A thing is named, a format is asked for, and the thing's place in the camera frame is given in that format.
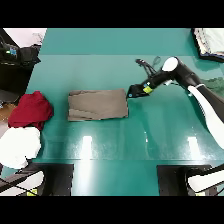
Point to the brown T-shirt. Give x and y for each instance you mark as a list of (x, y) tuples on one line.
[(98, 105)]

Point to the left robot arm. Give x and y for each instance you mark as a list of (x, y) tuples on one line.
[(20, 183)]

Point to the black mounting plate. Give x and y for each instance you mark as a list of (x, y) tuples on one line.
[(60, 180), (170, 180)]

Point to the red garment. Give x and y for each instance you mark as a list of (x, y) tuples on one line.
[(30, 110)]

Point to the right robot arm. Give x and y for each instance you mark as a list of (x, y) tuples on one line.
[(206, 103)]

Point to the white folded garment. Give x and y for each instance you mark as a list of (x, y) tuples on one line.
[(213, 40)]

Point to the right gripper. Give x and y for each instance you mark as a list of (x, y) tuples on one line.
[(140, 90)]

